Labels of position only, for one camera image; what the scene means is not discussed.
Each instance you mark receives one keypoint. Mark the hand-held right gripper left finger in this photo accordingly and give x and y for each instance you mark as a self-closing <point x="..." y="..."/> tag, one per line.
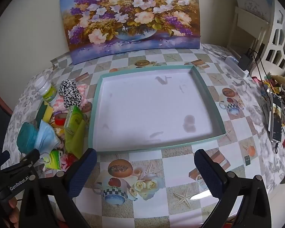
<point x="84" y="171"/>

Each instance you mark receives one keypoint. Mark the green tissue packet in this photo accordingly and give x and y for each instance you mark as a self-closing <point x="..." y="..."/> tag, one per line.
<point x="73" y="117"/>

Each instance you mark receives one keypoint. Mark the checkered printed tablecloth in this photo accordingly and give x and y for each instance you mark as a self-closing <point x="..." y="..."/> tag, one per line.
<point x="175" y="166"/>

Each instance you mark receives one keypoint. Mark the floral painting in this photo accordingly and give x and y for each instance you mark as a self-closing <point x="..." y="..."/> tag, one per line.
<point x="133" y="16"/>

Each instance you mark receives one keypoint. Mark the smartphone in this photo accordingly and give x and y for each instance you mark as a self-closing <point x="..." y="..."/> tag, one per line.
<point x="275" y="123"/>

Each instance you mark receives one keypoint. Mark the leopard print scrunchie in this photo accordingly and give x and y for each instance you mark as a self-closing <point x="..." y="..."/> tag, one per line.
<point x="70" y="92"/>

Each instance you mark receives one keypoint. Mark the person's left hand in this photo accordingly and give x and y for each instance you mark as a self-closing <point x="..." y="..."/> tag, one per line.
<point x="13" y="210"/>

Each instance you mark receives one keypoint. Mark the yellow-green cloth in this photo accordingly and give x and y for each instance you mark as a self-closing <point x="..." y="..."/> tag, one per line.
<point x="74" y="140"/>

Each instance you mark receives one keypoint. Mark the teal shallow box tray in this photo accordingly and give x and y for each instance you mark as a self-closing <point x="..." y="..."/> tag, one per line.
<point x="152" y="104"/>

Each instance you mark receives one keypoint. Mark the black charger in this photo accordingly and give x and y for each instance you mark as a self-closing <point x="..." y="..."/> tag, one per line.
<point x="245" y="61"/>

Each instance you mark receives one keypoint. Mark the teal plastic container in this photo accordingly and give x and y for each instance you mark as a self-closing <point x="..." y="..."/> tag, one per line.
<point x="26" y="135"/>

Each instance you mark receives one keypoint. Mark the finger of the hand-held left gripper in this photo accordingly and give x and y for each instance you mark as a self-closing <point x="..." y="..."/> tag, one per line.
<point x="3" y="157"/>
<point x="29" y="158"/>

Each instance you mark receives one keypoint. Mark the white lattice furniture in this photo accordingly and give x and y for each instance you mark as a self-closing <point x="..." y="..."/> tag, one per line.
<point x="275" y="40"/>

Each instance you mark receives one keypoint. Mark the grey floral tablecloth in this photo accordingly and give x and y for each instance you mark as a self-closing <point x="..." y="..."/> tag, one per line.
<point x="16" y="104"/>

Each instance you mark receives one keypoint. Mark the red tape roll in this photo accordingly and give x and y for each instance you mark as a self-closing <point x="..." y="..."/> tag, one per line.
<point x="59" y="121"/>

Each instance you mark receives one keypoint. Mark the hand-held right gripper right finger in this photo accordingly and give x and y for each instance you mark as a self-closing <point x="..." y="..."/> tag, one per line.
<point x="207" y="172"/>

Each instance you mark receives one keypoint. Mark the white bottle green label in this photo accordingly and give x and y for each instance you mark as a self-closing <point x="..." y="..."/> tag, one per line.
<point x="46" y="89"/>

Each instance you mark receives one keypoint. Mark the blue face mask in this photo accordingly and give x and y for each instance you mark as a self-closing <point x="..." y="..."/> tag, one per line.
<point x="46" y="135"/>

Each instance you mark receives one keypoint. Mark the white wooden chair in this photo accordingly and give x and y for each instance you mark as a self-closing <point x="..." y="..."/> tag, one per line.
<point x="249" y="16"/>

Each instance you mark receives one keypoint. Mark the yellow green sponge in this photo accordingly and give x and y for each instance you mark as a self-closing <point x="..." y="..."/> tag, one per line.
<point x="47" y="114"/>

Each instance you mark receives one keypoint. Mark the pile of small clutter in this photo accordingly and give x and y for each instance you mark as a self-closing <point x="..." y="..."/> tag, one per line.
<point x="273" y="83"/>

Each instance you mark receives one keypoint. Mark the white power strip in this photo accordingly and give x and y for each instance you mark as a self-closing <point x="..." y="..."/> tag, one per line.
<point x="232" y="63"/>

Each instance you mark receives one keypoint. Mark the pink white fluffy cloth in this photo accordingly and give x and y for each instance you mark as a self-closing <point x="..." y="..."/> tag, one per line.
<point x="83" y="90"/>

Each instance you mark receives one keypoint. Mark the small green packet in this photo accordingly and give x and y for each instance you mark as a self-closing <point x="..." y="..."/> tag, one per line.
<point x="54" y="159"/>

